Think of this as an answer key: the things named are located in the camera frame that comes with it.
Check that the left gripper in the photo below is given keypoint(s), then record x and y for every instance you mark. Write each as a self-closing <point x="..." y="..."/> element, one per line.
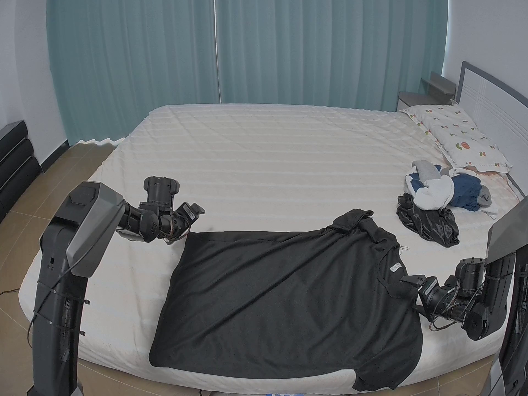
<point x="186" y="213"/>

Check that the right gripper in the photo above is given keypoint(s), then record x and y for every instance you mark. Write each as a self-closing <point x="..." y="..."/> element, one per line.
<point x="429" y="289"/>

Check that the pile of clothes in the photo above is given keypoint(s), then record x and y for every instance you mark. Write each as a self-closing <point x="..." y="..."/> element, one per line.
<point x="433" y="217"/>

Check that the black polo shirt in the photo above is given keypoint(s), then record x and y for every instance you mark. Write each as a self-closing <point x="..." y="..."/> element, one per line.
<point x="288" y="295"/>

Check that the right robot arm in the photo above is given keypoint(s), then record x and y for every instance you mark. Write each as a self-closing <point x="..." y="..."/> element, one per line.
<point x="495" y="303"/>

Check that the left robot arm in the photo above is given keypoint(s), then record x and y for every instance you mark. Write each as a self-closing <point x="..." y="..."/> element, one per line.
<point x="57" y="303"/>

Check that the bed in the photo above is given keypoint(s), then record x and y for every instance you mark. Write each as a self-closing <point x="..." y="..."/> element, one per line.
<point x="268" y="163"/>

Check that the white printed pillow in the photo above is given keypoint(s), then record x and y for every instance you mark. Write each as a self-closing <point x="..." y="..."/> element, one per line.
<point x="458" y="138"/>

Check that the blue-green curtain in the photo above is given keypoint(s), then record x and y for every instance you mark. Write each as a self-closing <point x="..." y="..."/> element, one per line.
<point x="330" y="39"/>
<point x="132" y="56"/>

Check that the black chest of drawers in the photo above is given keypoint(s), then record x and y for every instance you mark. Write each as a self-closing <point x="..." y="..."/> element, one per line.
<point x="16" y="167"/>

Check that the grey bedside table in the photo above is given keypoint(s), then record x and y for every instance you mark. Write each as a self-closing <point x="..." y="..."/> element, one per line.
<point x="429" y="93"/>

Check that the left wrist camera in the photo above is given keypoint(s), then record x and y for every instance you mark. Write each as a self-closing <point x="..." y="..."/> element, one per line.
<point x="161" y="190"/>

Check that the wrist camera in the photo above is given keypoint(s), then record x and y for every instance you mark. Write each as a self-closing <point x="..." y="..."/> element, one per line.
<point x="161" y="190"/>
<point x="470" y="274"/>

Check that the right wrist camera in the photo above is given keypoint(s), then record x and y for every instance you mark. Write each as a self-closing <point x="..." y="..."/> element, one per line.
<point x="470" y="274"/>

